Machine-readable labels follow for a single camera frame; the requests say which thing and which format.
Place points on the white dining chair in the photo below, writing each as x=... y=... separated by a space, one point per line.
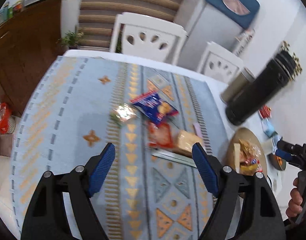
x=147 y=37
x=219 y=63

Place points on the brown wooden cabinet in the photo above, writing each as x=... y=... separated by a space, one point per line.
x=29 y=44

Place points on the green potted plant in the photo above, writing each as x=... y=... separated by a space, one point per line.
x=71 y=40

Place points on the clear animal cracker bag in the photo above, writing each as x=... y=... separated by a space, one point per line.
x=248 y=151

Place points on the light blue toy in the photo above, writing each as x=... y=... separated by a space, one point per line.
x=268 y=128

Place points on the pale green stick sachets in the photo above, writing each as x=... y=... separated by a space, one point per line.
x=170 y=156

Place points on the patterned blue table runner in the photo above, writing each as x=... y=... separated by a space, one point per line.
x=67 y=121

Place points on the tan biscuit block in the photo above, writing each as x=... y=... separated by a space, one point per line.
x=184 y=142

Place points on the blue fridge cover cloth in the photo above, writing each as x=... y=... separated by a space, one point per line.
x=242 y=12

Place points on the brown cartoon snack packet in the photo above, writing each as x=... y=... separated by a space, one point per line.
x=251 y=166

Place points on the red rice cracker bag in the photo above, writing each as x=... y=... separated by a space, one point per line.
x=160 y=136

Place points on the beige cylindrical canister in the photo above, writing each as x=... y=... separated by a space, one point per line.
x=244 y=78

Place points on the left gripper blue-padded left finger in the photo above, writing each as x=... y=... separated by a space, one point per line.
x=46 y=217

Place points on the small shiny green candy packet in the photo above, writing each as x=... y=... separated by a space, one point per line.
x=122 y=114

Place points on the silver refrigerator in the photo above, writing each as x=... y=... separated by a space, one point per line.
x=211 y=26

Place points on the blue biscuit packet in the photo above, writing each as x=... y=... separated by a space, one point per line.
x=154 y=107

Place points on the red bag waste bin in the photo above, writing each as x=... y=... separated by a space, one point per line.
x=7 y=121

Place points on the pink box on floor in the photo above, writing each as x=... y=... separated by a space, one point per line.
x=6 y=141

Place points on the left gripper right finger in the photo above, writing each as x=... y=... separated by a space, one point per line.
x=245 y=208

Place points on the red small decoration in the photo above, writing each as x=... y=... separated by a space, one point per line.
x=265 y=112

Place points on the bottles on cabinet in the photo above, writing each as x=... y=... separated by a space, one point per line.
x=8 y=11

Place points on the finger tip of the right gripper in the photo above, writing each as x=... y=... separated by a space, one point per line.
x=285 y=151

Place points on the person's right hand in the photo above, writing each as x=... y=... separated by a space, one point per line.
x=294 y=205

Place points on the dark plate of oranges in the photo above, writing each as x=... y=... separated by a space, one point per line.
x=277 y=162

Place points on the black cylindrical container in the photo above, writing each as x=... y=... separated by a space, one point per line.
x=266 y=85

